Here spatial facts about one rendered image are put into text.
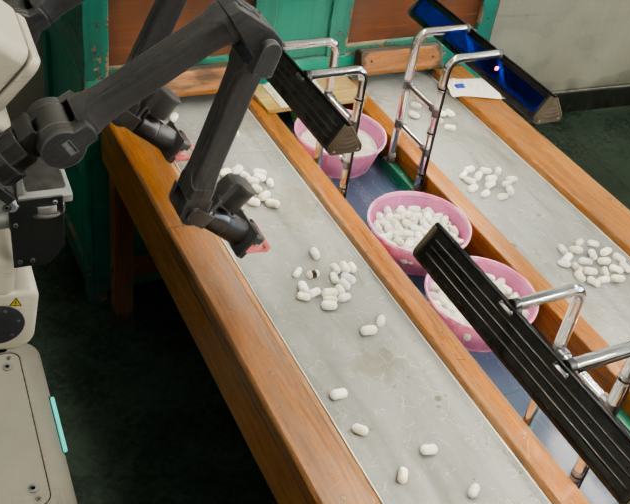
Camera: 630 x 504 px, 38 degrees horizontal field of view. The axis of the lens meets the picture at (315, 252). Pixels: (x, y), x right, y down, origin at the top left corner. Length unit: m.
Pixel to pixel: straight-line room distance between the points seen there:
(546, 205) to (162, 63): 1.32
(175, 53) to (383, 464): 0.83
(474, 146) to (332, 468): 1.31
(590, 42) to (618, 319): 2.53
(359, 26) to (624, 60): 2.21
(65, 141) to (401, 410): 0.83
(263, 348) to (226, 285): 0.21
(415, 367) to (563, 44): 2.80
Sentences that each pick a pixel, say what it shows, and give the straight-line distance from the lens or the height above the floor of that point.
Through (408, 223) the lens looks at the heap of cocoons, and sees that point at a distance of 2.31.
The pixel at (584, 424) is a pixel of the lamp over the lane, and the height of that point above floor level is 1.08.
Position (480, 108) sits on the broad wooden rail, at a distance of 2.87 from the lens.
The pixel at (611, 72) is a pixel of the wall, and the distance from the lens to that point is 4.79.
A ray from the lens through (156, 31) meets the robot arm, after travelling 2.01.
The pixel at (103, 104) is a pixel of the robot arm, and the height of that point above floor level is 1.30.
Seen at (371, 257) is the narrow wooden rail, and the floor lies 0.76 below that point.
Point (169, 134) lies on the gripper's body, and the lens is 2.15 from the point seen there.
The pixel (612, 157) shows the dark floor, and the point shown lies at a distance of 4.45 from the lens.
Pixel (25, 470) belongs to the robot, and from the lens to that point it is 2.29.
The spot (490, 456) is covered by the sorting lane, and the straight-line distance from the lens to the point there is 1.82.
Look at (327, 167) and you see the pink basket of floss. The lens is 2.52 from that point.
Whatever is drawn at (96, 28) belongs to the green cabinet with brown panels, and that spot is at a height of 0.99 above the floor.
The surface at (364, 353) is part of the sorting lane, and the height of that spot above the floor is 0.74.
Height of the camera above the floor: 2.08
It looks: 38 degrees down
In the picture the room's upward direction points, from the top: 10 degrees clockwise
